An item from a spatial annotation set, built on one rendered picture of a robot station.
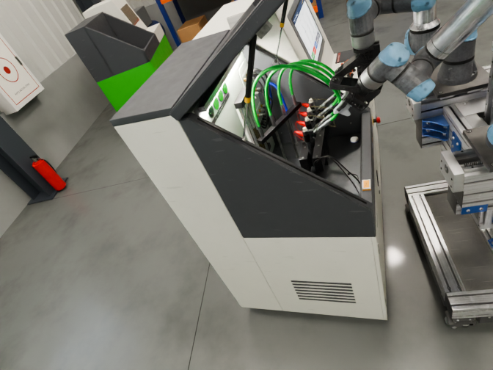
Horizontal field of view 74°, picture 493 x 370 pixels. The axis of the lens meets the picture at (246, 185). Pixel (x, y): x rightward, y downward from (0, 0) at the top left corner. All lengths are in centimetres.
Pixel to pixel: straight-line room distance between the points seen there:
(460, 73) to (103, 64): 432
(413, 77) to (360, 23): 25
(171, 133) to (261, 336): 141
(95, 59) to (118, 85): 43
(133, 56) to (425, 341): 441
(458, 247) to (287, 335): 106
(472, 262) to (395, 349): 60
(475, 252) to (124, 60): 440
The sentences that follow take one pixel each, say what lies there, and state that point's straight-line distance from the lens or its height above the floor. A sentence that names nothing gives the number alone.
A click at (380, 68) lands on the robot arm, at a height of 140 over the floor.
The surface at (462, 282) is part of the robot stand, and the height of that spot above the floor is 21.
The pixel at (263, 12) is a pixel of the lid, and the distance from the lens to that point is 88.
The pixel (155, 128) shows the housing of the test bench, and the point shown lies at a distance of 123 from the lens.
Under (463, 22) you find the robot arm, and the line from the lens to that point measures 118.
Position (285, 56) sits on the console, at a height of 131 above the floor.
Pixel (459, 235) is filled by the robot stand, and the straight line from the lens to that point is 216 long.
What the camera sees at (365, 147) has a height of 95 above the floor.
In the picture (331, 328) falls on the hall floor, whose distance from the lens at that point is 210.
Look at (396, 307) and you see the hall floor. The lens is 213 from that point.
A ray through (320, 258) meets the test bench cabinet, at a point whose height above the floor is 64.
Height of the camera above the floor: 190
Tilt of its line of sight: 38 degrees down
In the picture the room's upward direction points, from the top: 25 degrees counter-clockwise
